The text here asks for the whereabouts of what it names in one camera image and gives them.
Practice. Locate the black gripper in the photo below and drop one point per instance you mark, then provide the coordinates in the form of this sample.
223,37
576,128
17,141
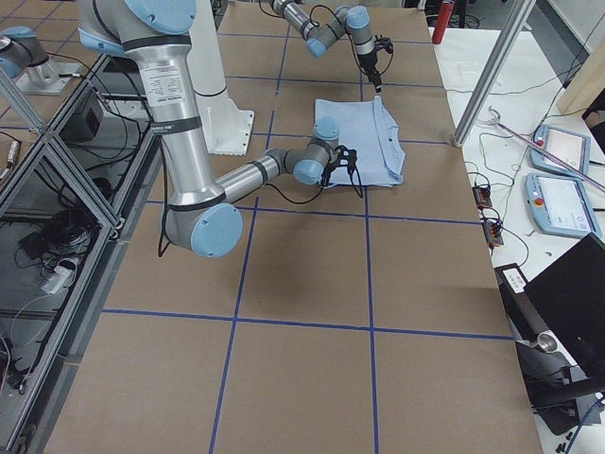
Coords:
327,174
368,63

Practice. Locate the light blue t-shirt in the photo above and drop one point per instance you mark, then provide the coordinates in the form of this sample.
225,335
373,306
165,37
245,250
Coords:
369,129

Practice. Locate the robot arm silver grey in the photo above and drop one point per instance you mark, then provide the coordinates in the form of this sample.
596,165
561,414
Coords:
322,27
200,216

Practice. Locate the red cylinder bottle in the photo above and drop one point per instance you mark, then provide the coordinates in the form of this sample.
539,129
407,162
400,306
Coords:
443,18

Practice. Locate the reacher grabber stick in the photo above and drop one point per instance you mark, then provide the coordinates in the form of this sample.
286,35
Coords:
496,120

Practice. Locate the blue teach pendant far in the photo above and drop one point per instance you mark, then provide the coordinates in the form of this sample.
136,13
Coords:
571,147

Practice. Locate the blue teach pendant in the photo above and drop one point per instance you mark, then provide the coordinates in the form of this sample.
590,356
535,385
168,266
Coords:
560,206
571,147

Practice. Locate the blue teach pendant near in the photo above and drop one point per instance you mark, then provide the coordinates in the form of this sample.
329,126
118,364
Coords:
560,206

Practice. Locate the black laptop on stand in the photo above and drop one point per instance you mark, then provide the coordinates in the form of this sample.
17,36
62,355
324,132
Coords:
559,317

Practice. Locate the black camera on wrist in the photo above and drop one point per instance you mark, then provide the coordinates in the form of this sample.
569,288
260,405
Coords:
383,43
346,158

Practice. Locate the white robot mounting base plate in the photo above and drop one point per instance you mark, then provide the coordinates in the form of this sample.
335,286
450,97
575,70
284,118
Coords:
227,129

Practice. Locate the aluminium frame post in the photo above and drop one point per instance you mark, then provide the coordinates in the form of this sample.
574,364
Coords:
504,43

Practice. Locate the aluminium frame rack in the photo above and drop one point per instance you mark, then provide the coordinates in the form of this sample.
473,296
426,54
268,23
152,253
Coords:
68,206

